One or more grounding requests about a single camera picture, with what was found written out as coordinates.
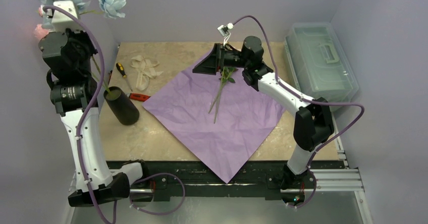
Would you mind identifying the peach rose flower stem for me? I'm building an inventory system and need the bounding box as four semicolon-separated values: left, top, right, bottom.
207;67;239;115

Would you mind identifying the green leafy flower stem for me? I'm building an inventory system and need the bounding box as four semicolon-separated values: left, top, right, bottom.
212;70;236;124

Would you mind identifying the purple pink wrapping paper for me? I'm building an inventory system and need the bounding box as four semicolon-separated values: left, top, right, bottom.
136;56;294;183

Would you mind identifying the cream printed ribbon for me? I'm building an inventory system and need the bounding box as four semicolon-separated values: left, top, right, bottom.
131;55;163;91

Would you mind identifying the pink rose flower stem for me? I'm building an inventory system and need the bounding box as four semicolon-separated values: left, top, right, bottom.
33;6;54;40

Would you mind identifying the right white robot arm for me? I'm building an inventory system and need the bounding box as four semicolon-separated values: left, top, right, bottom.
192;36;334;187

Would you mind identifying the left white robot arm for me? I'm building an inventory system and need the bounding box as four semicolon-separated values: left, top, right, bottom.
38;29;150;207

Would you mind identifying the black cylindrical vase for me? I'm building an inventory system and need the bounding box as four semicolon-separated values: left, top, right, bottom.
103;86;140;126

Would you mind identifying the clear plastic storage box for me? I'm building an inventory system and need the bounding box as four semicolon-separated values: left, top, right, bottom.
286;22;359;102

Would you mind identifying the yellow black screwdriver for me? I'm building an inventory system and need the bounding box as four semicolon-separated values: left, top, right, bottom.
116;63;133;92

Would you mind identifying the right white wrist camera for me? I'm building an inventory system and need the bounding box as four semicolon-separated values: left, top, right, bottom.
217;23;234;46

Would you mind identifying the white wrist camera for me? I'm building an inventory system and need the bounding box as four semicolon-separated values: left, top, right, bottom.
217;23;234;46
40;1;83;32

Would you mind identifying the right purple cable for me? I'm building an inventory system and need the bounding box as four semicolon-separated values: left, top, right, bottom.
232;15;366;210

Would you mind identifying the red handled wrench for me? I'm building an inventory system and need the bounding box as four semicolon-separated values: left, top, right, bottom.
127;93;150;102

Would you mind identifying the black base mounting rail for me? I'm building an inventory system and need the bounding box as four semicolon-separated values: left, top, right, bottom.
118;160;317;203

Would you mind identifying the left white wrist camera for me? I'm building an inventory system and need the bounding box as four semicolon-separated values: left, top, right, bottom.
40;1;83;32

